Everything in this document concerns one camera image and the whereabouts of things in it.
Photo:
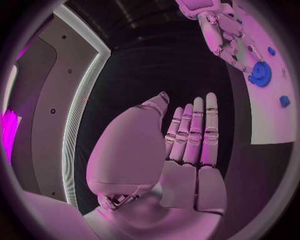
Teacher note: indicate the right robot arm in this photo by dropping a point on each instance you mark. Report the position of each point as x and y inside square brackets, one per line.
[199, 6]

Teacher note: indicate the blue gear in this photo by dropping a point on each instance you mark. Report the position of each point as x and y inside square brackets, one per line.
[261, 74]

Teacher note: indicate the white task board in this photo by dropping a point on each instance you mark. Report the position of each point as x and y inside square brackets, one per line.
[269, 120]

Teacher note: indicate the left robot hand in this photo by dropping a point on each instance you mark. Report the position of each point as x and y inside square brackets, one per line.
[182, 183]

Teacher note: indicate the blue block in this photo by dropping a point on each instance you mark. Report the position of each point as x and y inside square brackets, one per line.
[284, 101]

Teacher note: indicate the small blue peg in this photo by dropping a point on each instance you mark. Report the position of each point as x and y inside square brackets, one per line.
[239, 21]
[231, 15]

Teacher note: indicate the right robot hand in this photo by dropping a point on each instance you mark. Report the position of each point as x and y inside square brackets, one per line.
[212, 31]

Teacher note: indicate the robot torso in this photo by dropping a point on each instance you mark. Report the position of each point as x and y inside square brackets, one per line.
[58, 93]

